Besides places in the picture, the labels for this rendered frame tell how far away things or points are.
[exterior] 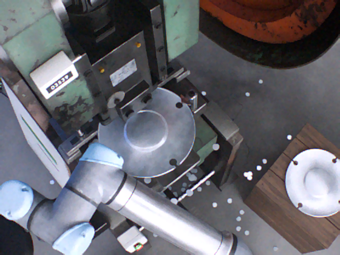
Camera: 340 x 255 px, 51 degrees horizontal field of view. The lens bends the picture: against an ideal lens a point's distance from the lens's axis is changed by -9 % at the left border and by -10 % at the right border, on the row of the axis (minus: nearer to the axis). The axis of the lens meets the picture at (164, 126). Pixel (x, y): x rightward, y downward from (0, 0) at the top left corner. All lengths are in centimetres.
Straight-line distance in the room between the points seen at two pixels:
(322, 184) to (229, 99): 75
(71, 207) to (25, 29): 32
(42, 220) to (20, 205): 5
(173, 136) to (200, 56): 111
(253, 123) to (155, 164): 101
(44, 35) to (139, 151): 62
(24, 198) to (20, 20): 32
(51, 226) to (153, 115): 58
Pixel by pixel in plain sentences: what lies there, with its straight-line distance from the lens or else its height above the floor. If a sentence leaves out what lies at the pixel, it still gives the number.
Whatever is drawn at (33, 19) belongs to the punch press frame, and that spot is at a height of 143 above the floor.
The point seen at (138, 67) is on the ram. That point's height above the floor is 104.
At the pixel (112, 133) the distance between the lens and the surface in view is 117.
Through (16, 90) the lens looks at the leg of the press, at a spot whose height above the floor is 82.
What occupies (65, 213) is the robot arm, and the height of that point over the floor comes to 119.
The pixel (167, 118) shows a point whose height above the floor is 78.
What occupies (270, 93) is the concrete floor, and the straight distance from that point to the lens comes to 213.
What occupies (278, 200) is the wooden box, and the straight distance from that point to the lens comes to 157.
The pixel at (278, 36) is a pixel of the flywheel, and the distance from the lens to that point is 93.
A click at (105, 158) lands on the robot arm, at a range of 71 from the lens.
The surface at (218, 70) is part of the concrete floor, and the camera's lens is 216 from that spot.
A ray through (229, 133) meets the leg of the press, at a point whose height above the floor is 64.
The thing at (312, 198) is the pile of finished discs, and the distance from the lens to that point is 161.
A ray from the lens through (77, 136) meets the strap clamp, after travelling 122.
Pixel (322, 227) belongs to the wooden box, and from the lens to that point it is 161.
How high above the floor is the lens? 185
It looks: 67 degrees down
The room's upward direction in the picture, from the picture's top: 8 degrees counter-clockwise
